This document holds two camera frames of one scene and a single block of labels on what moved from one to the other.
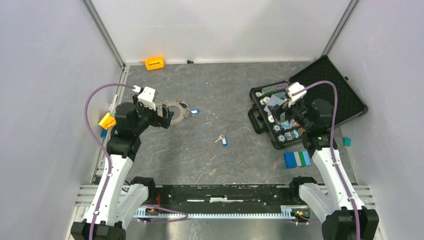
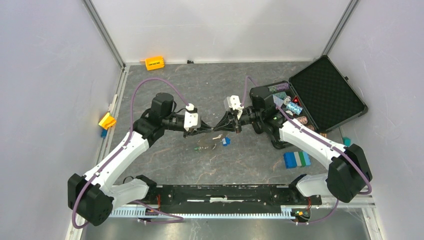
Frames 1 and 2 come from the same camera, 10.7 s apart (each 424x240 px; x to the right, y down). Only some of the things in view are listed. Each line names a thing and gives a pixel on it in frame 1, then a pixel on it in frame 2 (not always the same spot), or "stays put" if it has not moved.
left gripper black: (163, 121) to (197, 131)
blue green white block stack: (293, 159) stays put
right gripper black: (277, 109) to (227, 123)
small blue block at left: (104, 132) stays put
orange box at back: (154, 63) stays put
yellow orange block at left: (107, 122) stays put
